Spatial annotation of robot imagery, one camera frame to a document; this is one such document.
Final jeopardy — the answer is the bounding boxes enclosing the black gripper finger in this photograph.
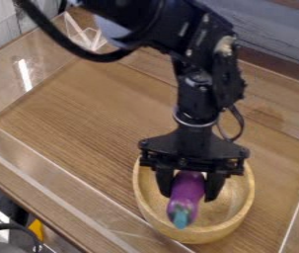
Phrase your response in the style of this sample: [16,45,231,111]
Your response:
[204,173,226,202]
[155,168,174,198]

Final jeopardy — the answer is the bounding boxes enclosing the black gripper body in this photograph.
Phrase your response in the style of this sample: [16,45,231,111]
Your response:
[139,129,250,176]

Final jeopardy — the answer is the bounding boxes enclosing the purple toy eggplant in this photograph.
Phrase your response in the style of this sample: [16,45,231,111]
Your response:
[166,171,204,229]

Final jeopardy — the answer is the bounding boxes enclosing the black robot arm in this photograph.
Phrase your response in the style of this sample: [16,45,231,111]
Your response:
[79,0,250,202]

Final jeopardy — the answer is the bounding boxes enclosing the brown wooden bowl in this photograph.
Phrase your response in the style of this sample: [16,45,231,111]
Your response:
[132,161,254,244]

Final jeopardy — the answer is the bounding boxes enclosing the yellow tag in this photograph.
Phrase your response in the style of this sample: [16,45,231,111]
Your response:
[28,218,45,241]

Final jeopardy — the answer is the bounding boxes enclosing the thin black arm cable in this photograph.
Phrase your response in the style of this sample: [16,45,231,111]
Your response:
[215,104,247,143]

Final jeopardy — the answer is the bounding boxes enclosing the clear acrylic front wall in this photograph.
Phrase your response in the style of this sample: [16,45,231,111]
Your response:
[0,128,194,253]

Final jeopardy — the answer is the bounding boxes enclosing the clear acrylic corner bracket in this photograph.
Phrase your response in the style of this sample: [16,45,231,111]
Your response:
[63,12,107,52]

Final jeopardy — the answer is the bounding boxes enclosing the black cable loop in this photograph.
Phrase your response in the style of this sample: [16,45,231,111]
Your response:
[0,222,44,253]

